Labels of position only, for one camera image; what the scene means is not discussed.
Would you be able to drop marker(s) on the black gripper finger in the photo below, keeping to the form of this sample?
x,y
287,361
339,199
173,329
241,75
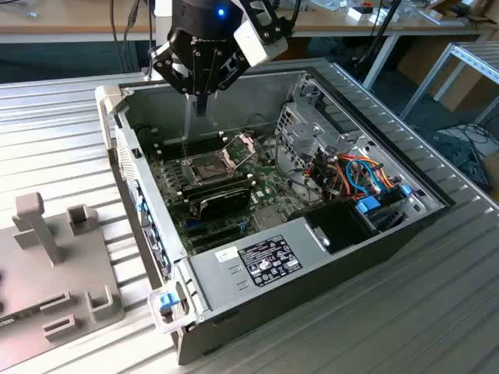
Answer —
x,y
167,62
234,68

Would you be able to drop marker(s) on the CPU socket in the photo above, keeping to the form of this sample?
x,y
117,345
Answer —
x,y
206,169

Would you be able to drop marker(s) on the black RAM slot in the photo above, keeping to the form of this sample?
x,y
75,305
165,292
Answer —
x,y
206,141
222,190
222,186
206,145
206,137
206,149
222,182
222,193

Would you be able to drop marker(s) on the metal drive cage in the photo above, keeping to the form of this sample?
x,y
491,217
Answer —
x,y
308,134

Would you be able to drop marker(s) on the wooden desk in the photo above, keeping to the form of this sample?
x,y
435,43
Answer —
x,y
58,19

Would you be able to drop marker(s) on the green motherboard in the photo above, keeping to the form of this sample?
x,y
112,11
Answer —
x,y
280,183

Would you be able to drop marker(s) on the small white box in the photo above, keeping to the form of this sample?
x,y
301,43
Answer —
x,y
356,13

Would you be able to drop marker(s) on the silver chipset heat sink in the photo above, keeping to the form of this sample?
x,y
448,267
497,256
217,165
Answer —
x,y
268,218

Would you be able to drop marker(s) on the black stand pole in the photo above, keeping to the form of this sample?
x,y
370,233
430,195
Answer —
x,y
385,27

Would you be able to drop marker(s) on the black expansion slot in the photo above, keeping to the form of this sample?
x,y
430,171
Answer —
x,y
218,240
214,232

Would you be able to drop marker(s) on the brown cardboard box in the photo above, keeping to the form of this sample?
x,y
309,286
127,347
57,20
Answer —
x,y
421,54
492,171

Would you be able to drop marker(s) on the black plastic air shroud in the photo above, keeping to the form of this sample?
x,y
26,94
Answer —
x,y
335,228

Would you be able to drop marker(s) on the blue disk carrier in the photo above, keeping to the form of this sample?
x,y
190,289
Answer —
x,y
406,191
368,204

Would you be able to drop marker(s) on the black rating label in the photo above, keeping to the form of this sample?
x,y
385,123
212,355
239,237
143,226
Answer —
x,y
269,259

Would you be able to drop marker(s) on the silver power supply unit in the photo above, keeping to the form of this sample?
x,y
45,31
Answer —
x,y
218,280

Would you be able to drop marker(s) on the grey parts rack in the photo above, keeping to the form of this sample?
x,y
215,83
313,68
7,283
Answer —
x,y
58,272

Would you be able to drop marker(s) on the blue case latch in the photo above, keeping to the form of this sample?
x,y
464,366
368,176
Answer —
x,y
166,302

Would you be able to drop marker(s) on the open black PC case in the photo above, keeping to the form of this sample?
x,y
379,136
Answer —
x,y
312,296

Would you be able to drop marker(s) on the green RAM stick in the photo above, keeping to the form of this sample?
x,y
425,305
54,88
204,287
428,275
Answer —
x,y
21,314

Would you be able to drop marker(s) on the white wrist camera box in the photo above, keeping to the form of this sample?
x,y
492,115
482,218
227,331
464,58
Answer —
x,y
257,43

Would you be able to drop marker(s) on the black camera bracket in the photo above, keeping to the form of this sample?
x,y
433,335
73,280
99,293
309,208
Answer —
x,y
269,19

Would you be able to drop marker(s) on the aluminium frame table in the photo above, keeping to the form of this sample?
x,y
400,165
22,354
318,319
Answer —
x,y
477,58

